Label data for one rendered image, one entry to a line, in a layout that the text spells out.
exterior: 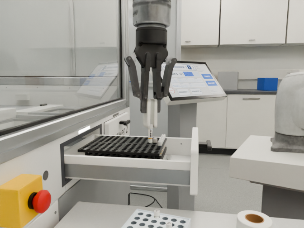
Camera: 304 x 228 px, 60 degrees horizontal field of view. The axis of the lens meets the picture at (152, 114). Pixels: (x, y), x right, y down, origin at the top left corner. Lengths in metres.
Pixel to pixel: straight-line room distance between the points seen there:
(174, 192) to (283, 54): 3.23
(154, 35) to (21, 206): 0.43
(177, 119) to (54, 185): 1.15
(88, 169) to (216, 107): 3.11
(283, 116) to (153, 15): 0.62
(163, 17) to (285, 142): 0.64
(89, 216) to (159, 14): 0.50
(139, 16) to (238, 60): 3.85
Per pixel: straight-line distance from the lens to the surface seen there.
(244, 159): 0.92
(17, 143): 0.56
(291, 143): 1.04
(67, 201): 0.77
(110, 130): 0.99
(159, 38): 0.62
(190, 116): 1.76
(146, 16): 0.62
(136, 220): 0.60
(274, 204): 1.09
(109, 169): 0.68
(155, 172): 0.65
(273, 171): 0.91
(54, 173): 0.69
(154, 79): 0.65
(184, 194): 1.88
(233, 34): 4.09
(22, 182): 0.53
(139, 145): 0.76
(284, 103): 1.03
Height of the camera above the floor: 1.10
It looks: 8 degrees down
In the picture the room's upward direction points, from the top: straight up
